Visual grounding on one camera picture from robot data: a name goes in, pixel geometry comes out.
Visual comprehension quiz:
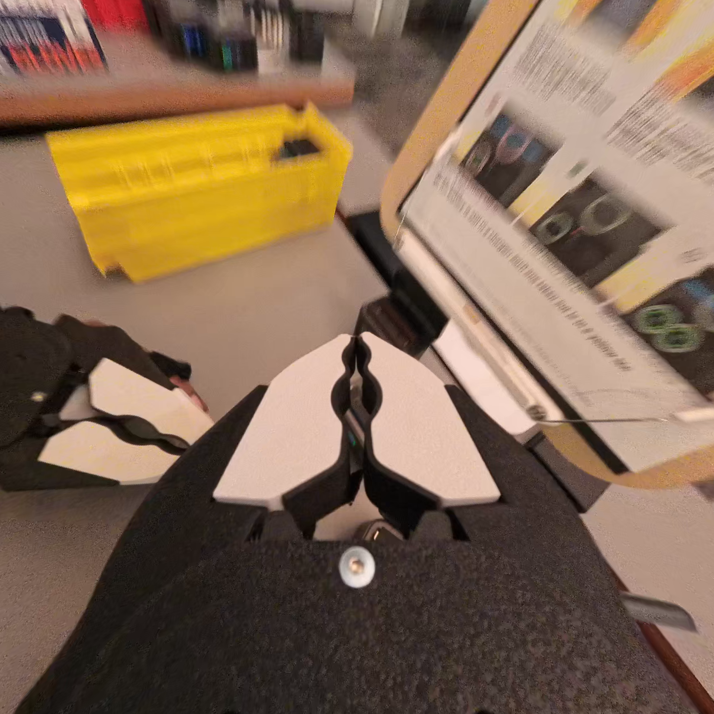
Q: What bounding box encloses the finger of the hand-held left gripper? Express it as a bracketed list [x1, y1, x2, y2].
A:
[88, 356, 216, 445]
[38, 420, 189, 485]

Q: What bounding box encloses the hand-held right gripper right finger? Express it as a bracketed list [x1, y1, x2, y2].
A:
[356, 331, 502, 541]

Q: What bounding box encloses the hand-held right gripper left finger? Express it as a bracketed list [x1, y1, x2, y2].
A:
[212, 333, 359, 539]

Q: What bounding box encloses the black battery charging case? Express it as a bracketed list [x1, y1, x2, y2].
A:
[209, 28, 261, 74]
[341, 385, 403, 542]
[289, 8, 326, 64]
[354, 270, 450, 359]
[167, 17, 211, 63]

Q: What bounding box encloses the yellow plastic bin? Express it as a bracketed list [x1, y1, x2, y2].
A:
[46, 102, 354, 284]

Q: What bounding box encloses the row of black batteries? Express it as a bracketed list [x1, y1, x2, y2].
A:
[275, 138, 322, 164]

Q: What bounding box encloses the person's left hand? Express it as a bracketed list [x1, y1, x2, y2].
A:
[55, 315, 211, 415]

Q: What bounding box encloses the white board ledge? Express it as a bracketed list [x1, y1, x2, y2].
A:
[393, 229, 565, 443]

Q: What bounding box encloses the dark blue smartphone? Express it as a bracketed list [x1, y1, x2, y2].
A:
[348, 211, 403, 281]

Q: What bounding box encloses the printed paper sheet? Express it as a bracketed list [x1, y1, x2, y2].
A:
[399, 0, 714, 426]

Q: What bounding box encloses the instruction sheet on wooden stand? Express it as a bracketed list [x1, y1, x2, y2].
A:
[379, 0, 714, 493]

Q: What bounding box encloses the blue white glove box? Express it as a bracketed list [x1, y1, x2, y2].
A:
[0, 0, 108, 77]

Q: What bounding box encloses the red plastic bin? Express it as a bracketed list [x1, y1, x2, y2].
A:
[81, 0, 149, 32]

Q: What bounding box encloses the white peg wire clip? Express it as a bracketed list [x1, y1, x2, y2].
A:
[527, 404, 714, 428]

